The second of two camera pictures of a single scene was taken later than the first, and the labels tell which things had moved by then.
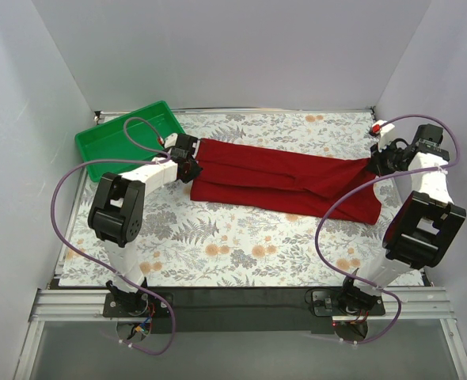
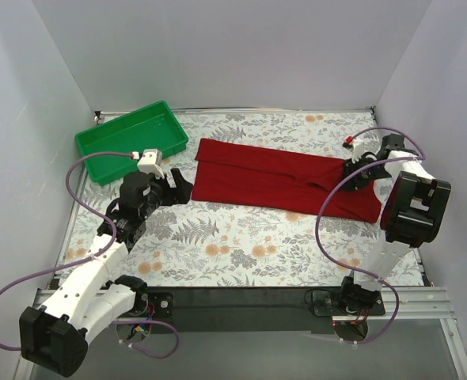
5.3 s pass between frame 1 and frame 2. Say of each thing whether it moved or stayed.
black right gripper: moved
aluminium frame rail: stayed
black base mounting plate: stayed
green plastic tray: stayed
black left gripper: moved
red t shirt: stayed
